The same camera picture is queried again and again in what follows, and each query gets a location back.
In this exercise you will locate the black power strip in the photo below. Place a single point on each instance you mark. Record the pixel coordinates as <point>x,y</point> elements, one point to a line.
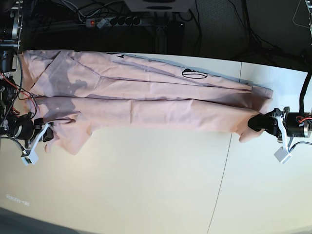
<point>113,21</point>

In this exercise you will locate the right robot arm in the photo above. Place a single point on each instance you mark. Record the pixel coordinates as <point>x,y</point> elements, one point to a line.
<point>11,19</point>

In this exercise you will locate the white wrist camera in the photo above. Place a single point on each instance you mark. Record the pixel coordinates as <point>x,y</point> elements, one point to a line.
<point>282,155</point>
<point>29,157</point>

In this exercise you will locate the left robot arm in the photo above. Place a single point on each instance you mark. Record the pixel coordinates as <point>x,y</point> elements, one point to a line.
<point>304,59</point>

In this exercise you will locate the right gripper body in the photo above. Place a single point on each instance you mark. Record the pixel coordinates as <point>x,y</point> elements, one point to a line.
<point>24,131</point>

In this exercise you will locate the pink T-shirt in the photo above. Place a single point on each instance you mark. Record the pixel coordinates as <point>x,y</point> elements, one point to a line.
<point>81,92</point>

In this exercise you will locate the aluminium table leg post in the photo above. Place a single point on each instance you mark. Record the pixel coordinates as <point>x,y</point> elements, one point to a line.
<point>160,41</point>

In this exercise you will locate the white box with oval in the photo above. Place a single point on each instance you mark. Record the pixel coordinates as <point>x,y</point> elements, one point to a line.
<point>159,5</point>

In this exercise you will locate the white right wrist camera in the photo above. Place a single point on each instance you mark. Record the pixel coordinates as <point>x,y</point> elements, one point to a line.
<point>29,157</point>

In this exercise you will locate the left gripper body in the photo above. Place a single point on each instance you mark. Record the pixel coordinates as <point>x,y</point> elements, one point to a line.
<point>286,126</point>

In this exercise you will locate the black power adapter box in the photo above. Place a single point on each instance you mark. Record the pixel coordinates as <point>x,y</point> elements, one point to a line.
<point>175,29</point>

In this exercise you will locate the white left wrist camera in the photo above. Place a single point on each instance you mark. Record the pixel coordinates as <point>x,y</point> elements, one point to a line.
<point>282,155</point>

